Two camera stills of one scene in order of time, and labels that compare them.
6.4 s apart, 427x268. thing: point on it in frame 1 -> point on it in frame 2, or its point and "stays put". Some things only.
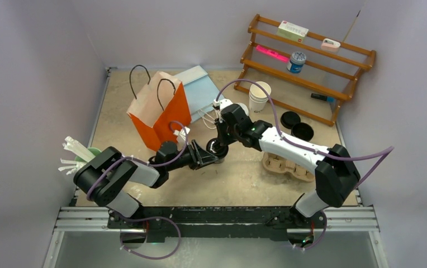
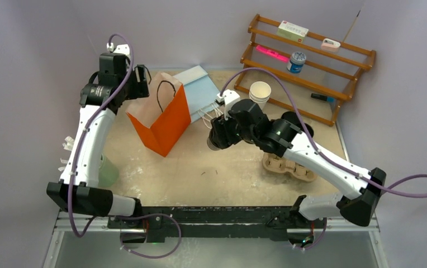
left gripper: [198, 156] -> [140, 89]
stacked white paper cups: [257, 96] stays put
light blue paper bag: [200, 92] stays put
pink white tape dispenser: [329, 45] stays put
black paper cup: [221, 159] -> [211, 146]
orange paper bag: [161, 100] stays put
